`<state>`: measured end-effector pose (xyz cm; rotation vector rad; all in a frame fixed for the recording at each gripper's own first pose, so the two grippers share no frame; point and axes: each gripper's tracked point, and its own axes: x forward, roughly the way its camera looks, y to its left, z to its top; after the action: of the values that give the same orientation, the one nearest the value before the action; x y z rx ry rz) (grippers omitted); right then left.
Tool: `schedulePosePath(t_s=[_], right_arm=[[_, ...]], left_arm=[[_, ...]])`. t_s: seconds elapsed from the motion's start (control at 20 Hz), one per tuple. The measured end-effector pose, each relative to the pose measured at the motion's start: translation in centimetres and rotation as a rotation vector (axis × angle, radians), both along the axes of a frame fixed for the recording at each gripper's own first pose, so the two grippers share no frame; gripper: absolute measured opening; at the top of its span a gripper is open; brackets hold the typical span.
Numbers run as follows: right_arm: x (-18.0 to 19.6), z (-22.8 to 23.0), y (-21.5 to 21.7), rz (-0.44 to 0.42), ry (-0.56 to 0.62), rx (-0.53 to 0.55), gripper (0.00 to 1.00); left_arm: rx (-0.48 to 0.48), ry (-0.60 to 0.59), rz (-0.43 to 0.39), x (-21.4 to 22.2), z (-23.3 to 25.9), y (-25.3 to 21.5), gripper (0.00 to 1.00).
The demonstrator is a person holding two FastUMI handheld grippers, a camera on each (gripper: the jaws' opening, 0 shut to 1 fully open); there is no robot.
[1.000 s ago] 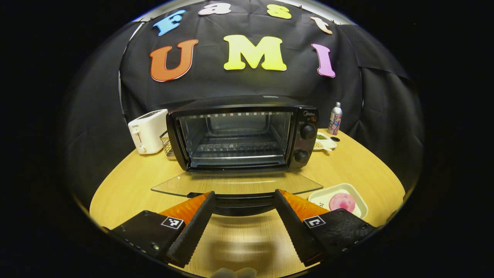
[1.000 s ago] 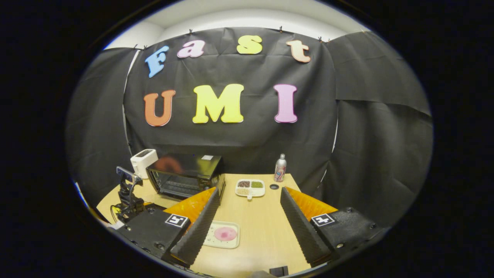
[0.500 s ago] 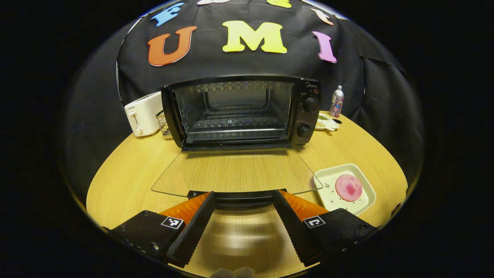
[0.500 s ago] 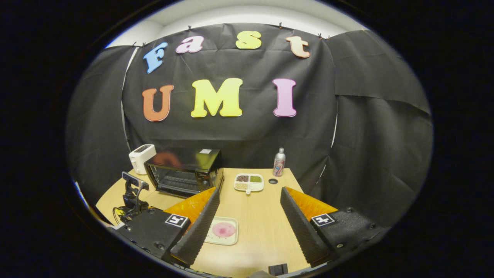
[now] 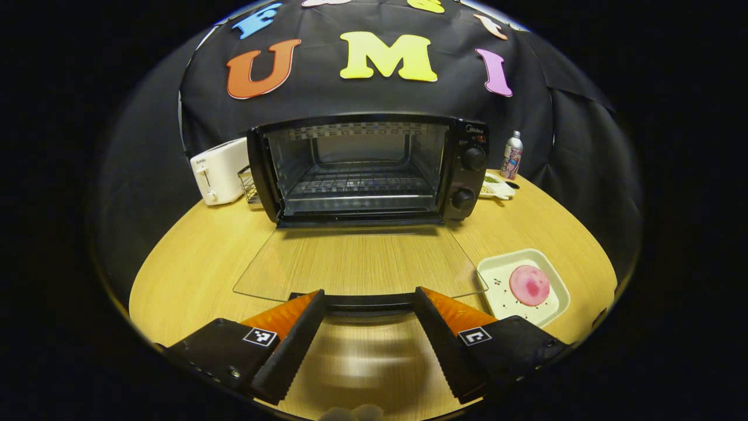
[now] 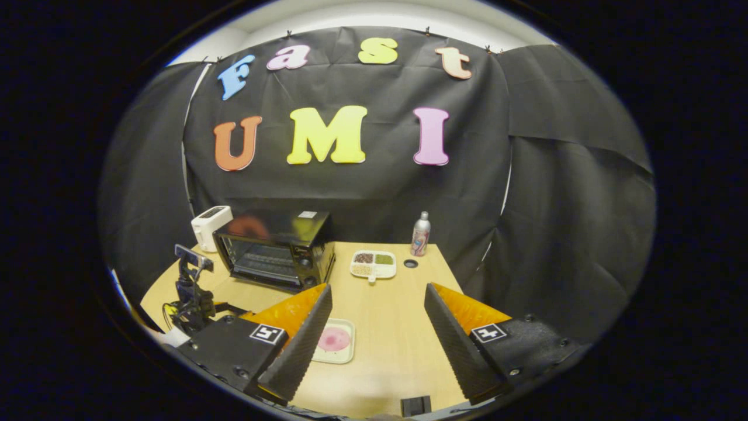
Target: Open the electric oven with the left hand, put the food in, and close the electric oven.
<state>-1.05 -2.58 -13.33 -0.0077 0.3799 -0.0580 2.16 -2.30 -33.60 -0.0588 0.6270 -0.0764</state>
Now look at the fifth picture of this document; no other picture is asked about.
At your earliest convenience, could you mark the metal wire rack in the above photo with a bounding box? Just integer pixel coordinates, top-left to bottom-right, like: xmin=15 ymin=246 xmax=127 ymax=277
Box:
xmin=237 ymin=165 xmax=264 ymax=205

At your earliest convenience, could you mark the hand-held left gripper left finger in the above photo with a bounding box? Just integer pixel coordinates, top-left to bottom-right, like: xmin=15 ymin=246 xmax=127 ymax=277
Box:
xmin=161 ymin=289 xmax=327 ymax=405

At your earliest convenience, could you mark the white toaster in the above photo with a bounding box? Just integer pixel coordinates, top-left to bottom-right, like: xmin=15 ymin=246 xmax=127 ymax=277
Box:
xmin=190 ymin=137 xmax=251 ymax=206

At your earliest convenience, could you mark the black backdrop cloth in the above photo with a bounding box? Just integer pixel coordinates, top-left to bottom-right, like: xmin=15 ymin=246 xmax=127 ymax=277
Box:
xmin=96 ymin=0 xmax=643 ymax=293

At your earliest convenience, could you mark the white divided snack tray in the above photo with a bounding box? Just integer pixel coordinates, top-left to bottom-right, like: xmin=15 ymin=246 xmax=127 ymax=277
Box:
xmin=478 ymin=171 xmax=517 ymax=201

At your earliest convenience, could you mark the pink round food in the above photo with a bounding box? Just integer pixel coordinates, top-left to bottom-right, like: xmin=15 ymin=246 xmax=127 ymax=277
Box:
xmin=509 ymin=265 xmax=550 ymax=307

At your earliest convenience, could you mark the white square plate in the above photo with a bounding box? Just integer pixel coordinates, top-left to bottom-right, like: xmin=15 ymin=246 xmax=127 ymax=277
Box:
xmin=476 ymin=249 xmax=571 ymax=328

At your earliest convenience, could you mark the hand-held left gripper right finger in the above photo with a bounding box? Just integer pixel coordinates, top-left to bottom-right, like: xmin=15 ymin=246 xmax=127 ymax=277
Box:
xmin=412 ymin=287 xmax=570 ymax=404

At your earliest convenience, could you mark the silver spray bottle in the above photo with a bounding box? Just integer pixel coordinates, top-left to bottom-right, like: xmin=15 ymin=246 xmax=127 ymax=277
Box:
xmin=501 ymin=130 xmax=524 ymax=180

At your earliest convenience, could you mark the black electric oven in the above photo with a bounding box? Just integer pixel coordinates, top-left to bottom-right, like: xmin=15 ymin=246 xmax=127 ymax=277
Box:
xmin=233 ymin=113 xmax=490 ymax=319

